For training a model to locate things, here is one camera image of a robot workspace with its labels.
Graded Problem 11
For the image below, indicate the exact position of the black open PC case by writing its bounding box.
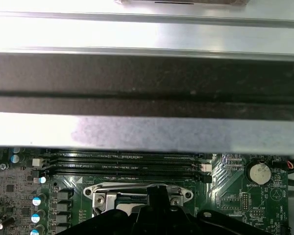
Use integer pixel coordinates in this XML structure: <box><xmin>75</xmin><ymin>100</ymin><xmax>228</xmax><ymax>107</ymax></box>
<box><xmin>0</xmin><ymin>48</ymin><xmax>294</xmax><ymax>235</ymax></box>

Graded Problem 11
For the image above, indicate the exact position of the black RAM slot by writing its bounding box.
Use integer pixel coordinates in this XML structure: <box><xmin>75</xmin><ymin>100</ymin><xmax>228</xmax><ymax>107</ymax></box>
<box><xmin>33</xmin><ymin>170</ymin><xmax>213</xmax><ymax>185</ymax></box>
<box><xmin>43</xmin><ymin>149</ymin><xmax>206</xmax><ymax>160</ymax></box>
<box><xmin>31</xmin><ymin>158</ymin><xmax>213</xmax><ymax>173</ymax></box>

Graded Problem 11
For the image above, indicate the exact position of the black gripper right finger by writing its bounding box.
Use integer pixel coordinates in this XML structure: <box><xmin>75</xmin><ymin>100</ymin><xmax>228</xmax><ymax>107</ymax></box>
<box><xmin>160</xmin><ymin>185</ymin><xmax>268</xmax><ymax>235</ymax></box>

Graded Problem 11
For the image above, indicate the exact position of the metal socket cover frame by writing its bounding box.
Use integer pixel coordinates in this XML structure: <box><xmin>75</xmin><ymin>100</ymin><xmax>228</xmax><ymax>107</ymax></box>
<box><xmin>92</xmin><ymin>190</ymin><xmax>184</xmax><ymax>216</ymax></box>

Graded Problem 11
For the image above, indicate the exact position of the silver topped CPU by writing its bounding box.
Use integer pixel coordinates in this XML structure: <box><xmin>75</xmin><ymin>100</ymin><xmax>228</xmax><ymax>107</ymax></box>
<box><xmin>116</xmin><ymin>192</ymin><xmax>149</xmax><ymax>212</ymax></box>

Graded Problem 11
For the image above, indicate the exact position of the CPU socket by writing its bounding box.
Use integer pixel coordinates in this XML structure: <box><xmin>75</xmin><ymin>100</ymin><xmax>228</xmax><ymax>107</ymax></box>
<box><xmin>83</xmin><ymin>181</ymin><xmax>195</xmax><ymax>218</ymax></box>

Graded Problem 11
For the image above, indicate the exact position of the green motherboard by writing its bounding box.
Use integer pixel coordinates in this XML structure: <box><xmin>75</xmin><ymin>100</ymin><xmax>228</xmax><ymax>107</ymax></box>
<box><xmin>0</xmin><ymin>146</ymin><xmax>290</xmax><ymax>235</ymax></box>

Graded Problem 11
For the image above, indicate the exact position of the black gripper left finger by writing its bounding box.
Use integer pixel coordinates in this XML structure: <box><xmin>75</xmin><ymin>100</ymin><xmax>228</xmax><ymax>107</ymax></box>
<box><xmin>73</xmin><ymin>185</ymin><xmax>161</xmax><ymax>235</ymax></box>

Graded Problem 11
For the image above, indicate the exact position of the round coin battery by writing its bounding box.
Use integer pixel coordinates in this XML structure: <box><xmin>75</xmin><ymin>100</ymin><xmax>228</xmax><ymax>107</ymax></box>
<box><xmin>245</xmin><ymin>159</ymin><xmax>272</xmax><ymax>186</ymax></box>

